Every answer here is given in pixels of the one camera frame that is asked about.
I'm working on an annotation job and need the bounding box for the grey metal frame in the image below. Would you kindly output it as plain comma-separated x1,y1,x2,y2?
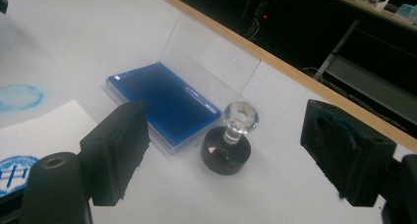
313,19,417,126

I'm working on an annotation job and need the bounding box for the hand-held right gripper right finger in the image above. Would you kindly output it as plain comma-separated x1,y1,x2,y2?
300,98,397,207

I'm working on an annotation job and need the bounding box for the black round stamp cap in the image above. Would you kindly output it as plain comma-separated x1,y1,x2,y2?
201,151,252,177

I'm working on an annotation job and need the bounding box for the pale blue box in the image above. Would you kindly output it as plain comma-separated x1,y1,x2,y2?
394,2,417,26

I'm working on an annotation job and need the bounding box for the blue ink pad clear case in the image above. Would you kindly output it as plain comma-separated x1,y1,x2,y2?
104,11,262,156

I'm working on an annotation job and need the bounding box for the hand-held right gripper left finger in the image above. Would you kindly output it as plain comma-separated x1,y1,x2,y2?
80,99,151,207

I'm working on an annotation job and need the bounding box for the stamp with clear knob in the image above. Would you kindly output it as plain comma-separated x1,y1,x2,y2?
200,100,261,170

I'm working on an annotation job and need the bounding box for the wooden-top side table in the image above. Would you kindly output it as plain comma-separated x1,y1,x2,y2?
330,0,417,33

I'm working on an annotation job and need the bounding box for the white paper sheet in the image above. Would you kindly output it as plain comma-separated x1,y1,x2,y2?
0,98,99,198

